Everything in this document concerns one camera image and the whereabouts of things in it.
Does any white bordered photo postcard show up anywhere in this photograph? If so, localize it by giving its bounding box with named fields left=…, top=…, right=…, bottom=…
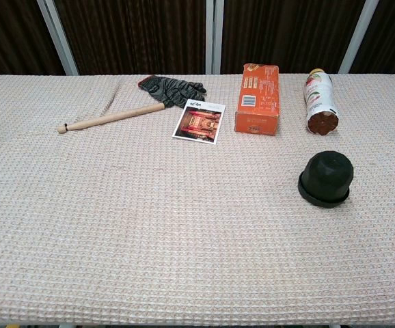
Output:
left=172, top=98, right=227, bottom=146

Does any black round cup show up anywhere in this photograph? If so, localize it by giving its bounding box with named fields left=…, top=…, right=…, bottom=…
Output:
left=297, top=150, right=355, bottom=208

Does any black grey work glove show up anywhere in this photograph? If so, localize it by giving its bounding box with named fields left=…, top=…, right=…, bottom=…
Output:
left=137, top=74, right=208, bottom=109

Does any white labelled drink bottle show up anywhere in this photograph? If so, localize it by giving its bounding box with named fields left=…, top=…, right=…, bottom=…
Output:
left=302, top=68, right=341, bottom=137

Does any beige waffle weave tablecloth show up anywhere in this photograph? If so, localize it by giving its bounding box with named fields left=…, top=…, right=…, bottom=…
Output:
left=0, top=73, right=395, bottom=325

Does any grey metal partition post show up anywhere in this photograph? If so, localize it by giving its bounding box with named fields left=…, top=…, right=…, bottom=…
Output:
left=205, top=0, right=224, bottom=75
left=36, top=0, right=79, bottom=76
left=338, top=0, right=380, bottom=74

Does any orange cardboard box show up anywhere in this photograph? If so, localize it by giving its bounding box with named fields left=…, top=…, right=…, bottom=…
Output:
left=234, top=62, right=282, bottom=137

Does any light wooden stick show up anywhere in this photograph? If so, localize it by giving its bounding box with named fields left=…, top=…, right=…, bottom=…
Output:
left=56, top=103, right=166, bottom=134

